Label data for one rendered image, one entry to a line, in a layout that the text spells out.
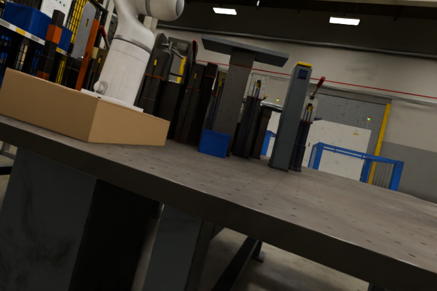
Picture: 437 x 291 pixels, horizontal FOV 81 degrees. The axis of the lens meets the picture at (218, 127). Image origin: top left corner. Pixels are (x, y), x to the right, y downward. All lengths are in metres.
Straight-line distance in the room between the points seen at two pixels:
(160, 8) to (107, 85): 0.28
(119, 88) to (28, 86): 0.22
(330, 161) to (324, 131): 0.98
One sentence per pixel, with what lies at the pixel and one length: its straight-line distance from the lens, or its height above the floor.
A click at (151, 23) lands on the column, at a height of 3.70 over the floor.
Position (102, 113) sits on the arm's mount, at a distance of 0.63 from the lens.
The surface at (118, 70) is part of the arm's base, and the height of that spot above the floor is 0.89.
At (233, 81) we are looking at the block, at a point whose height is 1.01.
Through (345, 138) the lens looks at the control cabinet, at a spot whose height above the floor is 1.59.
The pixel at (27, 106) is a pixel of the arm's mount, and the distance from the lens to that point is 0.78.
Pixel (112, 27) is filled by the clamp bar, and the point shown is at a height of 1.18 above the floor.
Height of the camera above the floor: 0.79
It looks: 1 degrees up
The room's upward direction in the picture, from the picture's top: 14 degrees clockwise
